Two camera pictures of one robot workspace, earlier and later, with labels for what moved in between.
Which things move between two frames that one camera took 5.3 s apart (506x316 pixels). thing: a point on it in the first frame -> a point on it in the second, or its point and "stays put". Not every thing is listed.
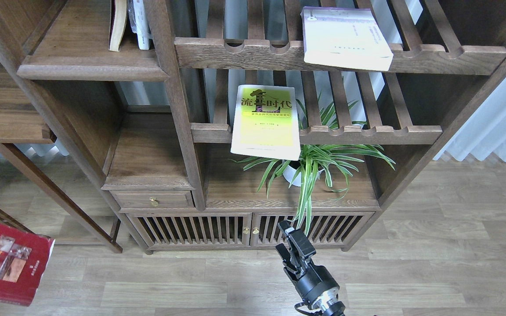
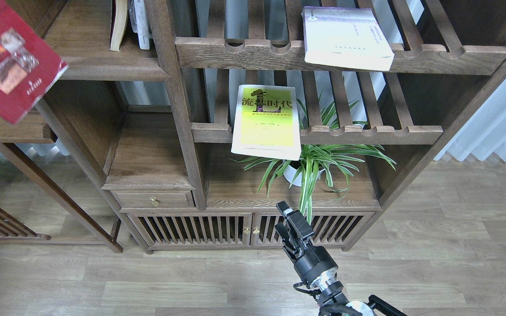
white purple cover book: [345, 37] stays put
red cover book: [8, 263] -> [12, 65]
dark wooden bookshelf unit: [210, 122] stays put
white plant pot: [290, 171] stays put
